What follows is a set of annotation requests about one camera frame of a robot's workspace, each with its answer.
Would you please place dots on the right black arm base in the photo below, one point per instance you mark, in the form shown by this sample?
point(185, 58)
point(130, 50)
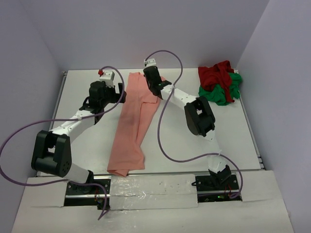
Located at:
point(209, 192)

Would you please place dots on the green t shirt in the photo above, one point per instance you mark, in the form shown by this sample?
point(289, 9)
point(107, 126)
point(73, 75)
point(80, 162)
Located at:
point(217, 95)

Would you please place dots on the salmon pink t shirt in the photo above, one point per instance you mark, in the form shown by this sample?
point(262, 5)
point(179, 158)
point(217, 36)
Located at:
point(136, 116)

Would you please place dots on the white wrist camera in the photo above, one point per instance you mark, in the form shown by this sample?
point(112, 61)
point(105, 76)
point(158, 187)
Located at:
point(149, 62)
point(107, 77)

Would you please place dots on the red t shirt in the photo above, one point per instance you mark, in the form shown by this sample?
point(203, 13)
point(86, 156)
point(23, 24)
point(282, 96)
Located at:
point(217, 75)

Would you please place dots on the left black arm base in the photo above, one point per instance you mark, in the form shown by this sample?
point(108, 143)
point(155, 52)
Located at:
point(93, 195)

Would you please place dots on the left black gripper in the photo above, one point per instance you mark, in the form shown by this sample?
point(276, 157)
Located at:
point(115, 96)

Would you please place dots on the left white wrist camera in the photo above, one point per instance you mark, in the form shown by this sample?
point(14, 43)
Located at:
point(107, 77)

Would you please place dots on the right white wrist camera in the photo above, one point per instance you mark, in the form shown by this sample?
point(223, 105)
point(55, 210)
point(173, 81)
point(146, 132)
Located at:
point(149, 62)

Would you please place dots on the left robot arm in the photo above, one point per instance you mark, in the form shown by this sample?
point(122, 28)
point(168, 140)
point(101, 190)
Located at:
point(52, 151)

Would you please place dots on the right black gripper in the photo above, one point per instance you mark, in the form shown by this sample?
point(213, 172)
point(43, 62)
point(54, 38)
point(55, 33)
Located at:
point(148, 83)

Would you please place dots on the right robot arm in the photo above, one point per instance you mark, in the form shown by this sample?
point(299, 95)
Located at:
point(200, 121)

